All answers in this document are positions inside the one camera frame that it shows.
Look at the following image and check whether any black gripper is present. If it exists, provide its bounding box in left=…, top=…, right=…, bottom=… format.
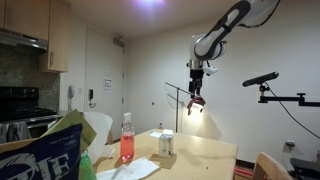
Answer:
left=186, top=68, right=207, bottom=116

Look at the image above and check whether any open white cardboard box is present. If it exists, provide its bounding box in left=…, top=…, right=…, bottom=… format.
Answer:
left=148, top=128, right=175, bottom=159

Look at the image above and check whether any thin metal floor lamp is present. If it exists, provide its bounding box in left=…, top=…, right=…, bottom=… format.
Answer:
left=164, top=81, right=205, bottom=134

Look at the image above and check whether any pink liquid spray bottle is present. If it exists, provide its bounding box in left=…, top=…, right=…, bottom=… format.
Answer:
left=119, top=112, right=136, bottom=161

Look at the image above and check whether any red clamp bar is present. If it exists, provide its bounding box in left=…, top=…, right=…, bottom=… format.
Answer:
left=234, top=167, right=255, bottom=177

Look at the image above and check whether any flat white paper sheet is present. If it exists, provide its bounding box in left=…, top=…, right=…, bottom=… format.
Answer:
left=95, top=157, right=161, bottom=180

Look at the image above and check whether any paper sign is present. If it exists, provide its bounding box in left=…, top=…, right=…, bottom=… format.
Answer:
left=102, top=77, right=114, bottom=94

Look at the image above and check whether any wooden chair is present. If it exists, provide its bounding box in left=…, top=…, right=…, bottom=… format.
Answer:
left=252, top=151, right=295, bottom=180

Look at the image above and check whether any metal door closer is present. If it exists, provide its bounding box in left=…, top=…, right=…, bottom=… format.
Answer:
left=112, top=35, right=126, bottom=48

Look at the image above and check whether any white door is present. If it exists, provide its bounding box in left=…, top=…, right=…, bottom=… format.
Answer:
left=84, top=28, right=126, bottom=141

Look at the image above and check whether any ceiling light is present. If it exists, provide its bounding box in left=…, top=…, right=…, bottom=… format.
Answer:
left=133, top=0, right=168, bottom=8

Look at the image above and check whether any olive green snack bag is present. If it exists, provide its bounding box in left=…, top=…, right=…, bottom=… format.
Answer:
left=40, top=109, right=98, bottom=153

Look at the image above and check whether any black robot cart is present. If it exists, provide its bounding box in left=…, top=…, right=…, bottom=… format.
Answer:
left=288, top=157, right=320, bottom=180

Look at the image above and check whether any green plastic bag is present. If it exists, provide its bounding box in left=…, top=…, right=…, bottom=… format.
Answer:
left=78, top=149, right=98, bottom=180

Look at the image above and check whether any blue chip bag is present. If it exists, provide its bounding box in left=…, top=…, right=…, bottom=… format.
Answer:
left=0, top=123, right=84, bottom=180

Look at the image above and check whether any black kitchen stove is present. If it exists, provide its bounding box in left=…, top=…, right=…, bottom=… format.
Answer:
left=0, top=85, right=58, bottom=129

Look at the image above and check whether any gray dish towel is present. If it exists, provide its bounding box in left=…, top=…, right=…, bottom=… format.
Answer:
left=0, top=120, right=33, bottom=145

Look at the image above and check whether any steel range hood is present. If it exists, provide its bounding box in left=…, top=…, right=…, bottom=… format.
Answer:
left=0, top=29, right=49, bottom=52

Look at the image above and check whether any black stereo camera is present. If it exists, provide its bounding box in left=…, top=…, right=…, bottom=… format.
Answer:
left=241, top=71, right=280, bottom=88

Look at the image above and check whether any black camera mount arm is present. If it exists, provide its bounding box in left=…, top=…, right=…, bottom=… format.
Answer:
left=257, top=83, right=320, bottom=108

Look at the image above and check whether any wall power outlet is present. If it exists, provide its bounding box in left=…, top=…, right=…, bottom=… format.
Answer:
left=284, top=139, right=297, bottom=150

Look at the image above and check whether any black door handle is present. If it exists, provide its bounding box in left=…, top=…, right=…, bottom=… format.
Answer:
left=87, top=88, right=98, bottom=108

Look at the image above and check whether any white wall phone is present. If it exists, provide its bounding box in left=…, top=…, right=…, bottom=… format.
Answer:
left=67, top=84, right=77, bottom=112

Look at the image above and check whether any wooden wall cabinet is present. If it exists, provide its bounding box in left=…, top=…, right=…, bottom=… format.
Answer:
left=0, top=0, right=72, bottom=74

